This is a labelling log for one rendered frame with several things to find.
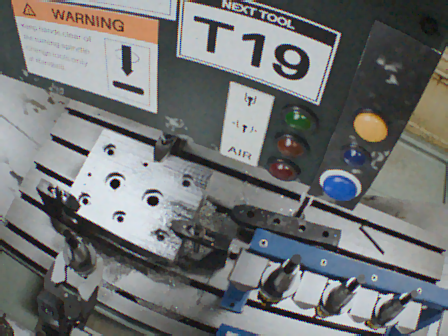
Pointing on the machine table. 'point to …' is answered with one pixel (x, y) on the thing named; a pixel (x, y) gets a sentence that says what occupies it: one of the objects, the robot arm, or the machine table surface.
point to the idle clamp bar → (288, 226)
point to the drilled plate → (155, 181)
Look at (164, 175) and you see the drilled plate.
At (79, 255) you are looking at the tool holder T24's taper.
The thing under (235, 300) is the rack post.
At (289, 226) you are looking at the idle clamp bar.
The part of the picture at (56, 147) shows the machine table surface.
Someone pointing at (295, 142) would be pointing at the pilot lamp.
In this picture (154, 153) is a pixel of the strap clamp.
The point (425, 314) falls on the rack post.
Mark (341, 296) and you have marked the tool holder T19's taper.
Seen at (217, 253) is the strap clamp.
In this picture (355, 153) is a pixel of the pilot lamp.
